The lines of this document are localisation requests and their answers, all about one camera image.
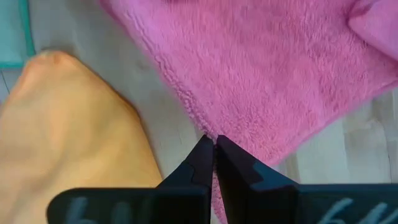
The pink microfiber towel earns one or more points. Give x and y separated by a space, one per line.
248 62

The sage green microfiber towel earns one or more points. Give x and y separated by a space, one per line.
12 31

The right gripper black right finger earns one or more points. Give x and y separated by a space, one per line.
264 202

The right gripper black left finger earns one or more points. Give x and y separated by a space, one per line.
174 202

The orange microfiber towel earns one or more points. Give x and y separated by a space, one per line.
62 124

